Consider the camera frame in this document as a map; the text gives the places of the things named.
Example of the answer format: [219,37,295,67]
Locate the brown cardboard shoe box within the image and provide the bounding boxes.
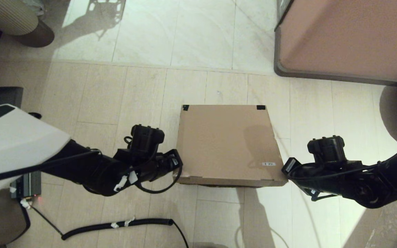
[173,104,288,187]

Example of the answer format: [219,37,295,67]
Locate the small grey electronic device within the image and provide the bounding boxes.
[10,171,42,199]

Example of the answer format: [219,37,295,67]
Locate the pink cabinet with grey base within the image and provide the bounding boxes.
[274,0,397,86]

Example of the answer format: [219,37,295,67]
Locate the crumpled clear plastic bag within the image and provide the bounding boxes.
[23,0,45,17]

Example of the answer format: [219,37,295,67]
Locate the ribbed beige round pouf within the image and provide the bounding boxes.
[0,0,55,48]

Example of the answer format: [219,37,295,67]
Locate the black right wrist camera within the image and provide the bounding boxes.
[307,135,345,164]

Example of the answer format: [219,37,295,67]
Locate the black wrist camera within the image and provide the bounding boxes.
[307,135,345,164]
[130,125,165,155]

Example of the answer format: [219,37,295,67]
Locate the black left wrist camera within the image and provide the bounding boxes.
[130,125,165,155]

